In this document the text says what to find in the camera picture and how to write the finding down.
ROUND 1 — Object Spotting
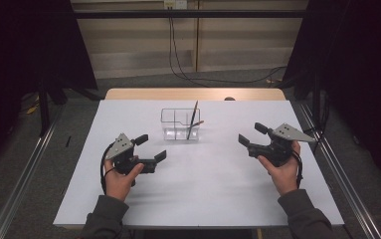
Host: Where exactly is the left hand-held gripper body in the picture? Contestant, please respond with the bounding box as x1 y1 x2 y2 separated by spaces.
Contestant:
104 132 157 177

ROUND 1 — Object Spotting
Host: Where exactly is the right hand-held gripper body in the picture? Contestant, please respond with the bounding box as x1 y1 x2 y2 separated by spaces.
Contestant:
247 122 317 168

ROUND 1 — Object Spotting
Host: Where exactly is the clear plastic pen holder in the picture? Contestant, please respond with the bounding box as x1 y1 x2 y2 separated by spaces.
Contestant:
160 108 201 141

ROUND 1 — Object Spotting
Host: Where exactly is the black pen with orange end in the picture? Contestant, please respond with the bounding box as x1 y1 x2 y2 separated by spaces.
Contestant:
187 119 205 138
186 100 200 140

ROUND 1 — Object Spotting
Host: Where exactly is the person's left hand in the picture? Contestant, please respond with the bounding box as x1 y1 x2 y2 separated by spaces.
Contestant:
103 158 145 202

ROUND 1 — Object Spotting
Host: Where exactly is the person's right hand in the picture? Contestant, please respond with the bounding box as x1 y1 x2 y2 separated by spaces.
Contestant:
257 140 301 197

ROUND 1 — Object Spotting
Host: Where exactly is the white table cover sheet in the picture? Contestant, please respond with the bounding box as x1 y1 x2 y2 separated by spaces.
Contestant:
53 99 345 229

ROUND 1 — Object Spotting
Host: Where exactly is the black metal stand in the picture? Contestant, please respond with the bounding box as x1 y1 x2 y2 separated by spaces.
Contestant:
38 75 52 137

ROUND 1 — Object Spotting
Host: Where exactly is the dark curtain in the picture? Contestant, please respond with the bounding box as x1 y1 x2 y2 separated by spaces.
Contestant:
282 0 381 182
0 0 98 173

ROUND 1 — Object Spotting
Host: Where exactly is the long desk with dark edge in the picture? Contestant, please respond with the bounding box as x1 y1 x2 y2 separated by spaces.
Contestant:
73 9 308 20

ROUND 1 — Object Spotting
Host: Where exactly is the left hand-held gripper cable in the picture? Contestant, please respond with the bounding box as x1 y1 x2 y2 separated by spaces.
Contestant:
99 142 116 195

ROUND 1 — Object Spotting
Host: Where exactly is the hand-held gripper cable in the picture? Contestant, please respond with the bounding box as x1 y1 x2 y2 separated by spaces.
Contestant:
99 142 116 195
290 150 304 190

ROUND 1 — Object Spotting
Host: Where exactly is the right hand-held gripper cable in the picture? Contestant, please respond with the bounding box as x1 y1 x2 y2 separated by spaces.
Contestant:
290 150 304 190

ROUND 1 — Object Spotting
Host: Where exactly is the black wall cable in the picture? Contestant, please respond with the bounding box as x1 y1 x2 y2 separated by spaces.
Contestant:
171 8 287 85
167 8 210 89

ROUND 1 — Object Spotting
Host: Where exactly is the metal floor rail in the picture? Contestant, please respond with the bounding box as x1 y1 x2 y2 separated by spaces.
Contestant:
293 101 381 239
0 109 63 239

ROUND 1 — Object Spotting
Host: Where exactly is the white wall power outlet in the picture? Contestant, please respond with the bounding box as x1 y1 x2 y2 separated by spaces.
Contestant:
163 0 188 10

